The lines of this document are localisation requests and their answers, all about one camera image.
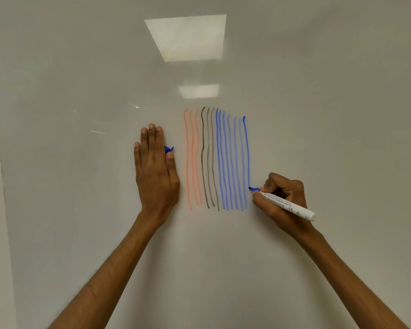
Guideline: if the person's left hand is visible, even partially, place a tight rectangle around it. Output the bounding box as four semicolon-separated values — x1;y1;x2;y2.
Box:
134;123;181;223

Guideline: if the person's right hand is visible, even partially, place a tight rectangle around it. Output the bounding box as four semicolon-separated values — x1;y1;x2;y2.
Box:
252;172;318;244

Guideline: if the white marker with blue tip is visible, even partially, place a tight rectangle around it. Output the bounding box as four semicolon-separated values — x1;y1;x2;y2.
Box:
248;186;318;222

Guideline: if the person's left forearm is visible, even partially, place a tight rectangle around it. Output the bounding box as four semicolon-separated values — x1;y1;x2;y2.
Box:
48;212;160;329

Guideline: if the person's right forearm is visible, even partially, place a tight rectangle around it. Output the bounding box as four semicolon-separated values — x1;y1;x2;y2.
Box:
300;230;410;329

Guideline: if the white whiteboard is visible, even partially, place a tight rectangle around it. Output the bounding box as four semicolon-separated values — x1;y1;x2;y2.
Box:
0;0;411;329

